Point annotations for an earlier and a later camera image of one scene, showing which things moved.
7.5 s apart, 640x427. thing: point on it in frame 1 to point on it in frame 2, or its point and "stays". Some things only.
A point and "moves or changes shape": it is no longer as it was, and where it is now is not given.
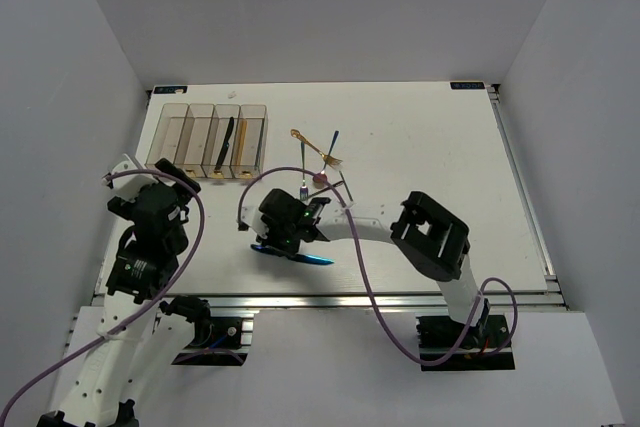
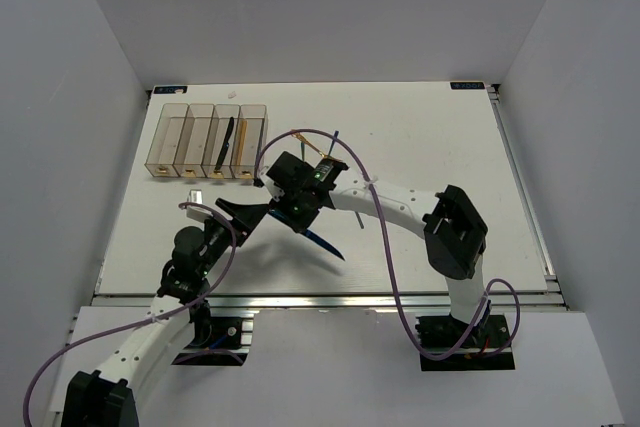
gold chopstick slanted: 241,140 stays
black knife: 225,147 stays
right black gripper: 272,243 to 300,224
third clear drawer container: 222,114 stays
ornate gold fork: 330,160 stays
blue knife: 313,259 moves or changes shape
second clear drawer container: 193,138 stays
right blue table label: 467,85 stays
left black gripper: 122,207 to 245,217
